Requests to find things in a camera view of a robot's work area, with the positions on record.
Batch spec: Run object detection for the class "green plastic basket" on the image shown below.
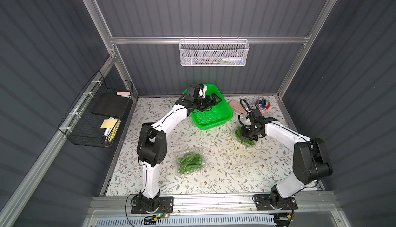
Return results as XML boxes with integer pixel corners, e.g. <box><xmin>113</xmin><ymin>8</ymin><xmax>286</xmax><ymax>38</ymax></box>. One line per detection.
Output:
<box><xmin>192</xmin><ymin>84</ymin><xmax>233</xmax><ymax>131</ymax></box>

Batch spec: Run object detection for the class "clear pepper container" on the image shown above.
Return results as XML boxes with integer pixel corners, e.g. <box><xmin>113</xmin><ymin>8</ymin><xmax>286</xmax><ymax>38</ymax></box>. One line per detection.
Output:
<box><xmin>175</xmin><ymin>148</ymin><xmax>206</xmax><ymax>175</ymax></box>
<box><xmin>235</xmin><ymin>125</ymin><xmax>259</xmax><ymax>147</ymax></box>

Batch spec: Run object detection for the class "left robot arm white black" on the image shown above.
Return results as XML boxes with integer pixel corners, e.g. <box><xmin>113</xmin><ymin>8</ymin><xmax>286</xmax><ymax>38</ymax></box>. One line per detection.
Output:
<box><xmin>137</xmin><ymin>84</ymin><xmax>223</xmax><ymax>207</ymax></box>

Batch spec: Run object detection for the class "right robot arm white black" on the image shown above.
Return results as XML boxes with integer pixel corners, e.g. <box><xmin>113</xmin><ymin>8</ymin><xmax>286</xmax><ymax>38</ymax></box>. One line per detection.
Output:
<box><xmin>238</xmin><ymin>108</ymin><xmax>333</xmax><ymax>209</ymax></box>

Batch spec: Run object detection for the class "pink pen cup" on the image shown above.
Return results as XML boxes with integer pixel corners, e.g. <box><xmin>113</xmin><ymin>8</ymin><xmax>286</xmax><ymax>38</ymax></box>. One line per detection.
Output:
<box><xmin>255</xmin><ymin>98</ymin><xmax>271</xmax><ymax>116</ymax></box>

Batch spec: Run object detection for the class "pink pencil case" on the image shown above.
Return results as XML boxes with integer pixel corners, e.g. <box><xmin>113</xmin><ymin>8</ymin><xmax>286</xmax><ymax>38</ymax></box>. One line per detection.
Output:
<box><xmin>229</xmin><ymin>100</ymin><xmax>248</xmax><ymax>114</ymax></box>

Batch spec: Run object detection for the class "pink eraser in basket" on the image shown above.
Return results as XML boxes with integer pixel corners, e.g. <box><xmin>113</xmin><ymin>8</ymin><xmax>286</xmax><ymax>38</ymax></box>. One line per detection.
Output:
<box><xmin>117</xmin><ymin>92</ymin><xmax>131</xmax><ymax>96</ymax></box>

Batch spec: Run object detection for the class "black notebook in basket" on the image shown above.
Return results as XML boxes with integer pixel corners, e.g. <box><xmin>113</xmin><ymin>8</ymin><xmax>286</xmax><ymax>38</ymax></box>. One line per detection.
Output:
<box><xmin>91</xmin><ymin>93</ymin><xmax>129</xmax><ymax>118</ymax></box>

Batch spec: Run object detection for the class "yellow marker in basket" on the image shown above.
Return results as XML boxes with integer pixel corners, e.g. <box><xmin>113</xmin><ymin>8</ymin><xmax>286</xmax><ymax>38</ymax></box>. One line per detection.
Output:
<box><xmin>103</xmin><ymin>119</ymin><xmax>121</xmax><ymax>144</ymax></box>

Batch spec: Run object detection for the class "yellow sticky note pad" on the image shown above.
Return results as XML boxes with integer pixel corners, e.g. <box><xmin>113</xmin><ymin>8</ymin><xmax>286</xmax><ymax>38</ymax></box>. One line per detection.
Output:
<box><xmin>100</xmin><ymin>119</ymin><xmax>118</xmax><ymax>129</ymax></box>

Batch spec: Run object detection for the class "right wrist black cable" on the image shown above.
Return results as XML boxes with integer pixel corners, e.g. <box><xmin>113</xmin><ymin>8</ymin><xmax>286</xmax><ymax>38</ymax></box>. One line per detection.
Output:
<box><xmin>237</xmin><ymin>98</ymin><xmax>253</xmax><ymax>127</ymax></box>

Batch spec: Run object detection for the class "white wire mesh basket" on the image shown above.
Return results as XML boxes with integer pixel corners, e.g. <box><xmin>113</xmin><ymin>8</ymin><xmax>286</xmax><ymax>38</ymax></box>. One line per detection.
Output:
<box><xmin>178</xmin><ymin>38</ymin><xmax>250</xmax><ymax>67</ymax></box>

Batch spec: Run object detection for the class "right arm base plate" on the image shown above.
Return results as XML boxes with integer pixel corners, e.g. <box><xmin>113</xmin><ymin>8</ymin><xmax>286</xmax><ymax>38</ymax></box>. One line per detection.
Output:
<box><xmin>252</xmin><ymin>194</ymin><xmax>298</xmax><ymax>211</ymax></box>

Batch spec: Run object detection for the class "black wire wall basket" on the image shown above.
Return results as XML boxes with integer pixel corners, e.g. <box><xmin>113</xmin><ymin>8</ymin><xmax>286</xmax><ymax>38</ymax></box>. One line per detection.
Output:
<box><xmin>58</xmin><ymin>72</ymin><xmax>134</xmax><ymax>148</ymax></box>

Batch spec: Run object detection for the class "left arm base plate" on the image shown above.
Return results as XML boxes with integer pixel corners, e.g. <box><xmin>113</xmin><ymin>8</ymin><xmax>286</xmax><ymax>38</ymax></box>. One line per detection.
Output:
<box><xmin>130</xmin><ymin>196</ymin><xmax>174</xmax><ymax>214</ymax></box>

